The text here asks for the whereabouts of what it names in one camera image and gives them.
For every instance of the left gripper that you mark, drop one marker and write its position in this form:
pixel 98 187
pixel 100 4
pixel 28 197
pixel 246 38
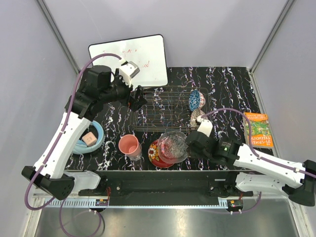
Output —
pixel 135 103

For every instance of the orange green book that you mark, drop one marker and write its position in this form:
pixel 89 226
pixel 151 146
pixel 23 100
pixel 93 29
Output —
pixel 261 136

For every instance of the clear glass plate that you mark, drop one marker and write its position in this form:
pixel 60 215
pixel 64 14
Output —
pixel 172 147

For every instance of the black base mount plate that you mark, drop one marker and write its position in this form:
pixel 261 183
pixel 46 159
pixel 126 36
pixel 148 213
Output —
pixel 166 188

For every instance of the light blue headphones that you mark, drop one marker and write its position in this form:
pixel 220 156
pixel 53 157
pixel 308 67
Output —
pixel 81 148

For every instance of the pink tumbler cup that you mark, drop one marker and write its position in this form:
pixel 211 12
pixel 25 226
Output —
pixel 130 146

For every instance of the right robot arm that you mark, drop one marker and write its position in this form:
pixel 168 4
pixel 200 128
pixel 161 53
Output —
pixel 295 180

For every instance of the red patterned white bowl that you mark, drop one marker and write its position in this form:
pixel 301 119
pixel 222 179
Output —
pixel 193 119

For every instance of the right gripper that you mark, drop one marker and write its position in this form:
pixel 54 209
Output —
pixel 191 151

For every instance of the whiteboard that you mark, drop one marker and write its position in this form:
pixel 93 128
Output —
pixel 147 53

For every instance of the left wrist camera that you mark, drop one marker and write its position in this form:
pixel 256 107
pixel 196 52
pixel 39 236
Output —
pixel 128 70

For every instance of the red floral plate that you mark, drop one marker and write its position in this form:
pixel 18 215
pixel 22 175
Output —
pixel 154 156

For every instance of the pink dice cube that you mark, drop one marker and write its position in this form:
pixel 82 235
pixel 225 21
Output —
pixel 89 139

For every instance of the blue patterned bowl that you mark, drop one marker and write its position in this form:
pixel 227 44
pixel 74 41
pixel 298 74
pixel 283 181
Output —
pixel 196 100

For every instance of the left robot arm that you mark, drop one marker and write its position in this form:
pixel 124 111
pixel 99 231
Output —
pixel 99 86

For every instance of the wire dish rack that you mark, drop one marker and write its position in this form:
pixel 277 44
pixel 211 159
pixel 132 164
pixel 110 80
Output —
pixel 167 109

